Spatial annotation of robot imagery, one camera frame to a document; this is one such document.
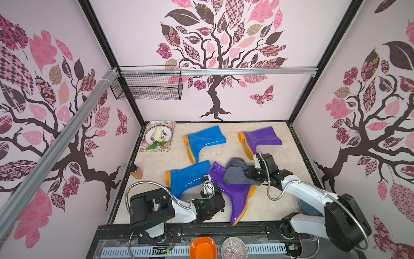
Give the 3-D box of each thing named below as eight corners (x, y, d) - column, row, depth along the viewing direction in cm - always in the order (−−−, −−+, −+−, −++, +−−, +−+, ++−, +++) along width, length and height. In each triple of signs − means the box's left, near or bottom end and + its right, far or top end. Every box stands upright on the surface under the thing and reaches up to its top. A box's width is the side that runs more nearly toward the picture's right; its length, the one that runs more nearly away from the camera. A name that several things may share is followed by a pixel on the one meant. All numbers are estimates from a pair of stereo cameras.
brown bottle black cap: (134, 179, 93) (127, 172, 86) (136, 171, 96) (130, 164, 89) (141, 179, 93) (136, 172, 86) (144, 171, 96) (138, 164, 89)
